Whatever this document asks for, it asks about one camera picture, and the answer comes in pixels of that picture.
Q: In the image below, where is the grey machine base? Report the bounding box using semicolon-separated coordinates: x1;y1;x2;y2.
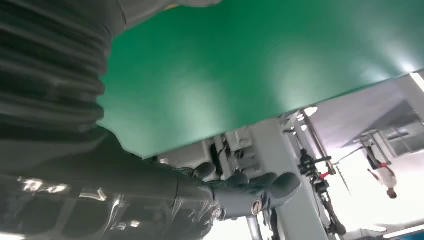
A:
155;112;332;240

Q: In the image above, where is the ceiling light strip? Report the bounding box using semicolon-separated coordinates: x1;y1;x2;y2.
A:
410;72;424;94
382;224;424;240

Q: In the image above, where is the black robot on stand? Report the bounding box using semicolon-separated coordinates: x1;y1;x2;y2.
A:
297;149;347;237

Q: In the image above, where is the person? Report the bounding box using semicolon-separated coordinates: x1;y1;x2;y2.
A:
366;162;398;200

